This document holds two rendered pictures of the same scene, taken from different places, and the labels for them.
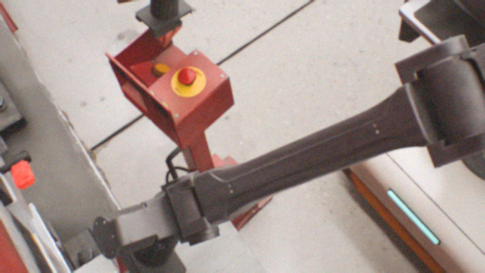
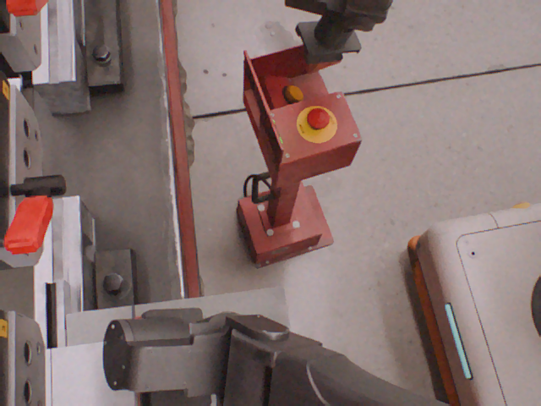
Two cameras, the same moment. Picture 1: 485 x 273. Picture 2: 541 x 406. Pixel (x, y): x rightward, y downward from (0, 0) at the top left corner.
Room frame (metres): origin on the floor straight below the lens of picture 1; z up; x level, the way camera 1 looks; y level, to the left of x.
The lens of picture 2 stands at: (0.35, 0.09, 1.72)
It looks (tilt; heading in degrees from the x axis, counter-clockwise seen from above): 70 degrees down; 7
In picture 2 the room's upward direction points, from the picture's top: 9 degrees clockwise
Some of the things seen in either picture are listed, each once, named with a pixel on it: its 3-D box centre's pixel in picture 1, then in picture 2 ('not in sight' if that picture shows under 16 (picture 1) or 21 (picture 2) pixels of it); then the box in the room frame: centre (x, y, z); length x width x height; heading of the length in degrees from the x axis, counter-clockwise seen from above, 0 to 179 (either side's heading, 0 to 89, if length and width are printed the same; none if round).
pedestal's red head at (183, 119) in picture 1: (172, 79); (300, 111); (0.87, 0.13, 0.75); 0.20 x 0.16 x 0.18; 35
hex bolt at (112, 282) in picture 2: (86, 256); (112, 282); (0.45, 0.30, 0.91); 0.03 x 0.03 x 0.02
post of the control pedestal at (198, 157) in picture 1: (196, 153); (286, 182); (0.87, 0.13, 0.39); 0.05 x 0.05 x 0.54; 35
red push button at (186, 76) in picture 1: (188, 79); (317, 121); (0.84, 0.09, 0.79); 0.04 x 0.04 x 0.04
